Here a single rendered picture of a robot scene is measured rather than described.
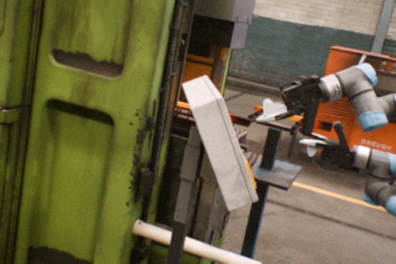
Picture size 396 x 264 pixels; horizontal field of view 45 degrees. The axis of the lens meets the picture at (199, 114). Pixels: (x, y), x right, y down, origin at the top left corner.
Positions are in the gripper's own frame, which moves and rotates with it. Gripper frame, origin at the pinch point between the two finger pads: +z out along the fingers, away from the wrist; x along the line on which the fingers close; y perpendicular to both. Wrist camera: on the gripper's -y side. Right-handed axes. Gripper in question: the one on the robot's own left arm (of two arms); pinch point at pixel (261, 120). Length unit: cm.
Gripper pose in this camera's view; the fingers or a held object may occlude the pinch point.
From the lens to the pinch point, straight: 143.1
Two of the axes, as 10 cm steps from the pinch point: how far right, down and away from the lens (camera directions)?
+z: -9.4, 3.4, -0.1
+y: -3.3, -9.1, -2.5
